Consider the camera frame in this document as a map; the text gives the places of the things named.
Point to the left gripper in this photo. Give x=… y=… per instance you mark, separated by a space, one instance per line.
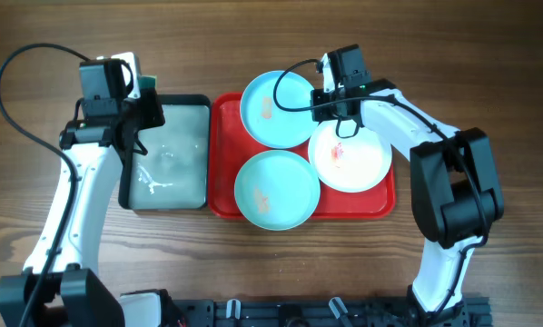
x=149 y=113

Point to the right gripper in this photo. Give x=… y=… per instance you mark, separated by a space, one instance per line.
x=321 y=107

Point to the green yellow sponge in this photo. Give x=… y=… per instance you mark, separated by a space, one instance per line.
x=147 y=82

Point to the light blue plate top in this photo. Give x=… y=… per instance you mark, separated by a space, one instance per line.
x=266 y=122

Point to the light blue plate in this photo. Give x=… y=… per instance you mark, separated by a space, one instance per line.
x=266 y=122
x=277 y=190

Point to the light blue plate bottom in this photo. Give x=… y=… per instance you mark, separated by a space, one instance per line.
x=277 y=190

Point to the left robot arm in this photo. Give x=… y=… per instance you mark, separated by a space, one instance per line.
x=58 y=285

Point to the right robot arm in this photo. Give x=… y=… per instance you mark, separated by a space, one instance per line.
x=455 y=190

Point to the black water tray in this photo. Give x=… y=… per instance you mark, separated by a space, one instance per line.
x=173 y=174

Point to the white plate with stain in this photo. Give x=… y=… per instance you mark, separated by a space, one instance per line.
x=349 y=165

